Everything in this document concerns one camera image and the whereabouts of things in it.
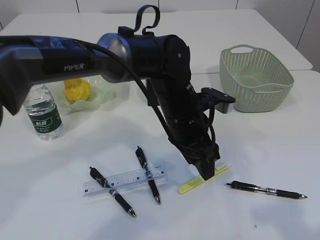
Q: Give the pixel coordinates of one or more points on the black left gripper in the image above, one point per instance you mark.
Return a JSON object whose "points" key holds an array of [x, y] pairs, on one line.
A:
{"points": [[189, 116]]}

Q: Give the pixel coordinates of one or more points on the yellow utility knife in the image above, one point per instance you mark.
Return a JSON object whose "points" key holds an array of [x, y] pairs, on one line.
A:
{"points": [[190, 185]]}

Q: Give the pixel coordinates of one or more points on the yellow pear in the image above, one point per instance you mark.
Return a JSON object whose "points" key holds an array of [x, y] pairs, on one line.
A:
{"points": [[77, 89]]}

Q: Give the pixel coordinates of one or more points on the clear water bottle green label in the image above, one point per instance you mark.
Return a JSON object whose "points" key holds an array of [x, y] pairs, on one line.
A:
{"points": [[43, 113]]}

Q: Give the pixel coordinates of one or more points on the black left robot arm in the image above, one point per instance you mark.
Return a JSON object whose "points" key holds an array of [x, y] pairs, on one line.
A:
{"points": [[158, 64]]}

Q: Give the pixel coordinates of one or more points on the black pen right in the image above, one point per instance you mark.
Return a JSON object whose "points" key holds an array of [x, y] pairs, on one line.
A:
{"points": [[237, 185]]}

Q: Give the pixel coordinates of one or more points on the transparent plastic ruler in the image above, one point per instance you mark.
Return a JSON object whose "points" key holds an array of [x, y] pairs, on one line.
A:
{"points": [[126, 182]]}

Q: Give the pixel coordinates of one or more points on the black pen over ruler middle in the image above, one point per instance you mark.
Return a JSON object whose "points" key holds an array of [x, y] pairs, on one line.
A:
{"points": [[148, 172]]}

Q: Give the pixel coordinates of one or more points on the black square pen holder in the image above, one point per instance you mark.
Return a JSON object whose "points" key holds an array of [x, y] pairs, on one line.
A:
{"points": [[152, 98]]}

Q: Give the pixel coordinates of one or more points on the green woven plastic basket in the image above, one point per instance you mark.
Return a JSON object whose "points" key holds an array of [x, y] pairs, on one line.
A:
{"points": [[255, 77]]}

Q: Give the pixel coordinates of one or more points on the black pen under ruler left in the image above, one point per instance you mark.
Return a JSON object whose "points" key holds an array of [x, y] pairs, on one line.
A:
{"points": [[98, 177]]}

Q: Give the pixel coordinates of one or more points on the green wavy glass plate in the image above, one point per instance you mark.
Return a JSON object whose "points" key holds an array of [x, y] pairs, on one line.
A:
{"points": [[102, 92]]}

